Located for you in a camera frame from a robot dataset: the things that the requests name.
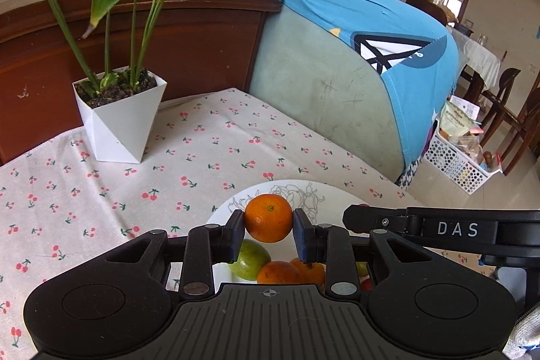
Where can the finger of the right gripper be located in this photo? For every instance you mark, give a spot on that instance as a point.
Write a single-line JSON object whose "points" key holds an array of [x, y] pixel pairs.
{"points": [[365, 218]]}

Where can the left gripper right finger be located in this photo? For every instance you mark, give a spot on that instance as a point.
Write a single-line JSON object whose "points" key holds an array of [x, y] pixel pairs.
{"points": [[334, 247]]}

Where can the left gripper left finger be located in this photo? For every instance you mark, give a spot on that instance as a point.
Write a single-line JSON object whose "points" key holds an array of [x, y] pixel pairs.
{"points": [[201, 249]]}

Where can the green jujube fruit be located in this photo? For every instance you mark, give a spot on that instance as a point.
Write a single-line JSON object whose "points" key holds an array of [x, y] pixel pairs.
{"points": [[362, 268]]}

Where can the orange mandarin cloth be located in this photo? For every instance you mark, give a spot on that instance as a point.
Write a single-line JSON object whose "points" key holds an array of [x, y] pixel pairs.
{"points": [[279, 272]]}

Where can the orange mandarin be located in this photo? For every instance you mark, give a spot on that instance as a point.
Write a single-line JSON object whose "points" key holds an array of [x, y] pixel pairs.
{"points": [[268, 218]]}

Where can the orange mandarin upper plate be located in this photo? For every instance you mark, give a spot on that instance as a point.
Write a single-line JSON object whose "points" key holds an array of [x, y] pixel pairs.
{"points": [[313, 273]]}

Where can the green jujube on plate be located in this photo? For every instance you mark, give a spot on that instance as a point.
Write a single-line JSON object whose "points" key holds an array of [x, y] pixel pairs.
{"points": [[252, 257]]}

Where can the houndstooth blanket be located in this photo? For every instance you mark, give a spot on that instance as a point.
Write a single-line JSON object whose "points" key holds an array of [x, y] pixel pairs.
{"points": [[407, 176]]}

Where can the white plate with rose drawing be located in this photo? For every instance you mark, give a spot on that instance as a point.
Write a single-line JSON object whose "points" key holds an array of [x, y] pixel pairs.
{"points": [[268, 250]]}

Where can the red cherry tomato on plate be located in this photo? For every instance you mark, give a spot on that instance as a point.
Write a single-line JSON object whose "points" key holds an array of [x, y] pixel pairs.
{"points": [[366, 285]]}

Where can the white perforated plastic basket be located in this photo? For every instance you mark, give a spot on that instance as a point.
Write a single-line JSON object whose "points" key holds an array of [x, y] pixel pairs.
{"points": [[460, 168]]}

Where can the dark wooden chair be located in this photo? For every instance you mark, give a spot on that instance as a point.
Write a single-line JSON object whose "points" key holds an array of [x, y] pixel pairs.
{"points": [[525, 125]]}

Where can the snack bag in basket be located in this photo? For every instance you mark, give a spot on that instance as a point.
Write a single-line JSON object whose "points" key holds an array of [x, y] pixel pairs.
{"points": [[454, 122]]}

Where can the cherry print tablecloth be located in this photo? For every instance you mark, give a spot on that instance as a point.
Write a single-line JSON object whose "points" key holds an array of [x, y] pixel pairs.
{"points": [[60, 206]]}

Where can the white geometric plant pot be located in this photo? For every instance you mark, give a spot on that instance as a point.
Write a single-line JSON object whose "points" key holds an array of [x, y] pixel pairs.
{"points": [[118, 131]]}

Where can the pale green sofa cushion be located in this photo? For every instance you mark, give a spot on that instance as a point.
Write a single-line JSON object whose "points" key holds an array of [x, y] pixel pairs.
{"points": [[319, 81]]}

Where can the blue cartoon pillow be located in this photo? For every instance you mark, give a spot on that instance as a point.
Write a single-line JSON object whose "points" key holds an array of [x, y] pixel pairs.
{"points": [[414, 55]]}

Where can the dark red wooden headboard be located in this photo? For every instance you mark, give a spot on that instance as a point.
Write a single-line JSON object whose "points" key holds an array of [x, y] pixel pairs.
{"points": [[197, 46]]}

